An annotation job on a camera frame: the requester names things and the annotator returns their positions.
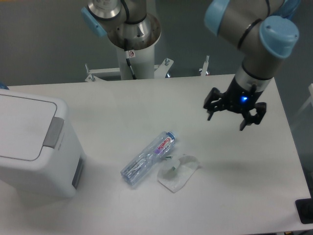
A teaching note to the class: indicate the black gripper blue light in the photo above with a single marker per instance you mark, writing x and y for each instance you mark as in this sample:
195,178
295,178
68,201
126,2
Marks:
241,97

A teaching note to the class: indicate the white push-button trash can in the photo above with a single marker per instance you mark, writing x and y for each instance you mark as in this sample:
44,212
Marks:
39,149

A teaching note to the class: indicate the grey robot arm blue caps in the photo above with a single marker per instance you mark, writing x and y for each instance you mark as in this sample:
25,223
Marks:
255,27

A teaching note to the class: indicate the crumpled clear plastic wrapper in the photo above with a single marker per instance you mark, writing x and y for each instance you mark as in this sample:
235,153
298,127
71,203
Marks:
176,171

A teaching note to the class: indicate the clear plastic water bottle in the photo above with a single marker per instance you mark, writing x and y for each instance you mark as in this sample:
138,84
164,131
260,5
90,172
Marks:
153,153

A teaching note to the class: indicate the black device at table corner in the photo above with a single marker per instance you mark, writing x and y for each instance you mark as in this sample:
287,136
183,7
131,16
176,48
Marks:
305,210

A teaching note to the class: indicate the blue object at left edge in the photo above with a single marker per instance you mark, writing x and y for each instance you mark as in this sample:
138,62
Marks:
3,86

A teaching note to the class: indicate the white frame at right edge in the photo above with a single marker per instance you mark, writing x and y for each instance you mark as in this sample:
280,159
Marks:
308,104

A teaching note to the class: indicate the white pedestal base frame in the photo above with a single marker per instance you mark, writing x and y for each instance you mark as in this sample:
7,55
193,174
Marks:
131,71

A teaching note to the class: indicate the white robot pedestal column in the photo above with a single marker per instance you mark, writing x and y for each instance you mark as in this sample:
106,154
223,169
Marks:
136,41

